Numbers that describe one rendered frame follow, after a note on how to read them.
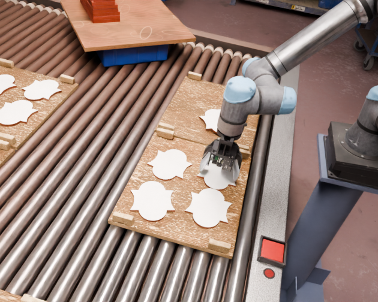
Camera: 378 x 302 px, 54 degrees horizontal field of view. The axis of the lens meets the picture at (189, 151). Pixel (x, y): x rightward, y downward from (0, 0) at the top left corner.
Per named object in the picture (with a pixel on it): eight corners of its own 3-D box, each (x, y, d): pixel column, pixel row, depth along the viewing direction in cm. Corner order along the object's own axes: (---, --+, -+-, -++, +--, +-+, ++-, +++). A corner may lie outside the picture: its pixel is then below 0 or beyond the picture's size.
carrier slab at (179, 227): (250, 160, 130) (251, 157, 129) (231, 259, 99) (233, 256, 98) (154, 135, 133) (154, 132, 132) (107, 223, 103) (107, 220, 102)
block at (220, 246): (229, 249, 100) (231, 243, 98) (228, 254, 98) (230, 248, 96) (207, 243, 100) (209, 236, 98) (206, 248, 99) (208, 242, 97)
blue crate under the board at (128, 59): (146, 31, 194) (146, 12, 187) (168, 60, 174) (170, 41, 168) (86, 36, 182) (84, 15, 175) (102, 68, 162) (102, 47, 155)
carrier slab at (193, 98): (263, 98, 160) (264, 95, 159) (249, 159, 130) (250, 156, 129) (185, 78, 164) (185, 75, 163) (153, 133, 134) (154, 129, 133)
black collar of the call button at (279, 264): (285, 245, 105) (287, 242, 104) (284, 268, 100) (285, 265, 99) (259, 238, 106) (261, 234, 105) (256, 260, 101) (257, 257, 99)
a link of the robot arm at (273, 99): (285, 74, 104) (249, 74, 102) (302, 96, 96) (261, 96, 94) (278, 98, 109) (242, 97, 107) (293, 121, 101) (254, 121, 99)
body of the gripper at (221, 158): (206, 167, 110) (212, 136, 102) (212, 148, 116) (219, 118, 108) (231, 174, 109) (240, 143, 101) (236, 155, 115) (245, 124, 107)
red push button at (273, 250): (282, 247, 105) (284, 244, 104) (281, 265, 100) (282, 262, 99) (261, 241, 106) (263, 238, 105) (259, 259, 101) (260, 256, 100)
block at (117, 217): (134, 222, 102) (135, 216, 101) (132, 227, 101) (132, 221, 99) (114, 216, 103) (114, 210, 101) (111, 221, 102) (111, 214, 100)
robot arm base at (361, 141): (386, 136, 142) (396, 115, 135) (387, 161, 131) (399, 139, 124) (345, 126, 145) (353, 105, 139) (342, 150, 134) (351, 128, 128)
